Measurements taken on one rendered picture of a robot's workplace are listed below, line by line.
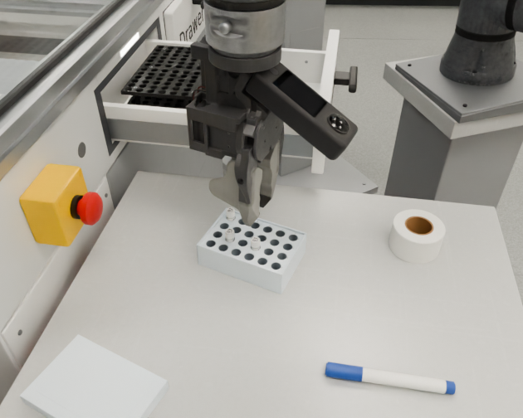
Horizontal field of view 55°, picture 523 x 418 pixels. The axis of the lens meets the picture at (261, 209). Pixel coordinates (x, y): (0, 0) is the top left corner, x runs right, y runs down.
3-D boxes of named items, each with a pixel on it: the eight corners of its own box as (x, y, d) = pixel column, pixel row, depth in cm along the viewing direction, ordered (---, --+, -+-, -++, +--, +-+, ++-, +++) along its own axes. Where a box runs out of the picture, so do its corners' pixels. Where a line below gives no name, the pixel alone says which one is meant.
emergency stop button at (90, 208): (108, 211, 63) (101, 186, 61) (95, 232, 60) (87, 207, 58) (85, 208, 64) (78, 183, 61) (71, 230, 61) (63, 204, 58)
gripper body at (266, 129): (222, 123, 61) (217, 22, 53) (287, 140, 58) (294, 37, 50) (188, 155, 56) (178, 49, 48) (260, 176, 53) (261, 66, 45)
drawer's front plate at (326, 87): (334, 85, 97) (339, 28, 89) (322, 176, 75) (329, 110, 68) (325, 85, 97) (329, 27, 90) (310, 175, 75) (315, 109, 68)
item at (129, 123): (324, 81, 95) (327, 50, 91) (312, 160, 75) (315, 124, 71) (119, 65, 99) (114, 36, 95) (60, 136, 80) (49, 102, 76)
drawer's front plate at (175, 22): (212, 16, 124) (209, -32, 117) (178, 68, 102) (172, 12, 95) (205, 16, 124) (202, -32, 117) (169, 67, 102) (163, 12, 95)
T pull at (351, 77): (356, 72, 83) (358, 65, 82) (355, 94, 77) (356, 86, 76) (334, 70, 83) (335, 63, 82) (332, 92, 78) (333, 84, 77)
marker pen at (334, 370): (451, 385, 56) (455, 377, 55) (452, 398, 54) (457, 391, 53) (325, 366, 57) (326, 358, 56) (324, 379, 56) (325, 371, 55)
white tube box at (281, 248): (305, 252, 71) (306, 232, 69) (281, 294, 65) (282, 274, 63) (227, 226, 75) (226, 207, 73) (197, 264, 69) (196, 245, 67)
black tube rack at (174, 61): (279, 86, 92) (280, 52, 88) (263, 138, 79) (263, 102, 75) (161, 77, 95) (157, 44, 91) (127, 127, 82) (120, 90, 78)
